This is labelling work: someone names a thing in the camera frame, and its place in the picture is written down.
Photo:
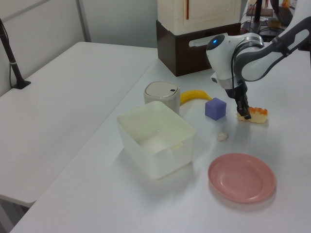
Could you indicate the yellow toy banana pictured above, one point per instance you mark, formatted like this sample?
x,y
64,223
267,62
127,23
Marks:
x,y
193,94

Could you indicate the small white garlic toy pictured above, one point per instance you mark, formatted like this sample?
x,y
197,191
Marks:
x,y
222,136

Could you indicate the white rectangular plastic bin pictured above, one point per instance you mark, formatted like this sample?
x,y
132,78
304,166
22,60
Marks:
x,y
155,155

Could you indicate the dark brown wooden drawer box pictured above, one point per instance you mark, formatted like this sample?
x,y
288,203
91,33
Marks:
x,y
182,53

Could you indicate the purple cube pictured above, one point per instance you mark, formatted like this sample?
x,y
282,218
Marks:
x,y
215,110

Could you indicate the pink plate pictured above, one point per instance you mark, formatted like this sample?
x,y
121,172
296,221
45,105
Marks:
x,y
240,179

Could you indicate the black camera stand pole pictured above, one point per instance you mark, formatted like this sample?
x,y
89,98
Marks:
x,y
11,58

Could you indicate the small brown box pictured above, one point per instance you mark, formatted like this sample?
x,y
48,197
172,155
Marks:
x,y
274,23

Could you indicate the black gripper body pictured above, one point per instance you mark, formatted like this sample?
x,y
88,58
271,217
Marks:
x,y
235,93

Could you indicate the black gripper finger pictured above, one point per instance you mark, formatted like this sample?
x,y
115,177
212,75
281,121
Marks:
x,y
244,112
246,102

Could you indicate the small beige lidded trash can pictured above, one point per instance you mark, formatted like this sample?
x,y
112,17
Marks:
x,y
160,93

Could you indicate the toy bread with orange topping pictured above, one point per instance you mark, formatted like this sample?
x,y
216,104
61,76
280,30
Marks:
x,y
258,117

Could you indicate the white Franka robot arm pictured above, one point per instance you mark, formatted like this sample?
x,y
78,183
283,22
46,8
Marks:
x,y
252,63

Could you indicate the cream toy microwave box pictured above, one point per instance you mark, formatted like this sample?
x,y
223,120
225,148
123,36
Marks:
x,y
209,14

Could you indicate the black stand with base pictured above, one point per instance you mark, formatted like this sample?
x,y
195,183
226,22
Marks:
x,y
257,17

